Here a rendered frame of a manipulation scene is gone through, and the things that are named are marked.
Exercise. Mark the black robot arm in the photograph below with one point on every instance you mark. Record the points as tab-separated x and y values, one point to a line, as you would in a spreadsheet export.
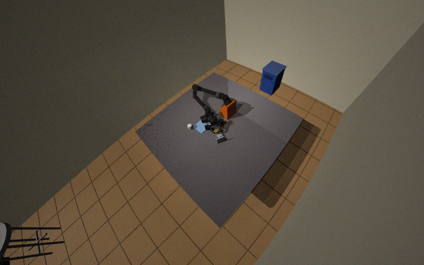
208	112

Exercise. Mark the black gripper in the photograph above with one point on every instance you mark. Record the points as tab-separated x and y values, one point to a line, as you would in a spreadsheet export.
208	127

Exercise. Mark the light blue square mat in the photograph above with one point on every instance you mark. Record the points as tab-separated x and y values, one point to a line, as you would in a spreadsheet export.
200	127

